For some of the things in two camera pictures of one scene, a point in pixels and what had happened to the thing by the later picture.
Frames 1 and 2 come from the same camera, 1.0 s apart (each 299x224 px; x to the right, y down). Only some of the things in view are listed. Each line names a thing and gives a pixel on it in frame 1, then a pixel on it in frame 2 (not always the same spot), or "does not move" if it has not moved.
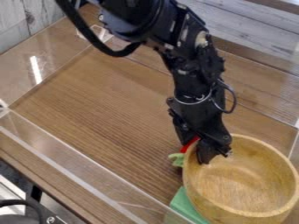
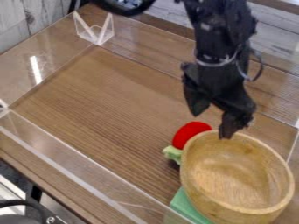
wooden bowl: [246, 187] does not move
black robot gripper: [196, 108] → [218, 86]
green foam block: [186, 207] does not move
